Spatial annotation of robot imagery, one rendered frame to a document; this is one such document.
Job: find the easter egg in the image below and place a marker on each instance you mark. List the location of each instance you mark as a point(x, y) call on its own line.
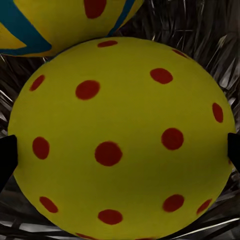
point(42, 28)
point(121, 138)

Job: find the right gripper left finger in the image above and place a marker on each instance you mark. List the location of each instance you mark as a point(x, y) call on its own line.
point(8, 158)

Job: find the wicker basket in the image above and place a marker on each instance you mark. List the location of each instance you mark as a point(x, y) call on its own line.
point(227, 52)

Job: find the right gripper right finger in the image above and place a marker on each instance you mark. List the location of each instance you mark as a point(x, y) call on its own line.
point(234, 149)

